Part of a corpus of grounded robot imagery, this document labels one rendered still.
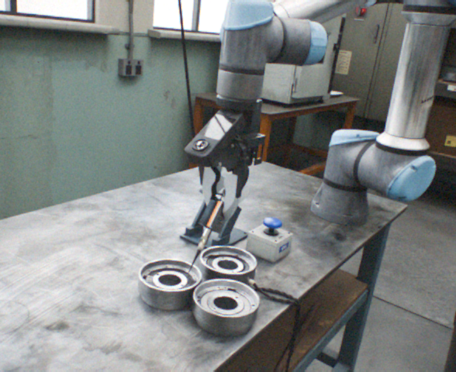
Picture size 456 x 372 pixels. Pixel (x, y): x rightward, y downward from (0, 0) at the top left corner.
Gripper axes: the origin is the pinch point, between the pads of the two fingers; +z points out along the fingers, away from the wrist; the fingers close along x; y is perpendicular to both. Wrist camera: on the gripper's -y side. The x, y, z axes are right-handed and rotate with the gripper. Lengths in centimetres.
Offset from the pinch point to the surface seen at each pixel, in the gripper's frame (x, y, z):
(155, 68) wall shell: 157, 150, 1
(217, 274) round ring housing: -4.0, -3.6, 9.7
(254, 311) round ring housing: -14.9, -8.8, 9.2
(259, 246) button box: -2.3, 13.7, 10.8
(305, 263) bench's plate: -11.0, 18.6, 13.2
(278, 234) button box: -4.2, 17.7, 8.7
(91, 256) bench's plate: 19.8, -10.8, 13.1
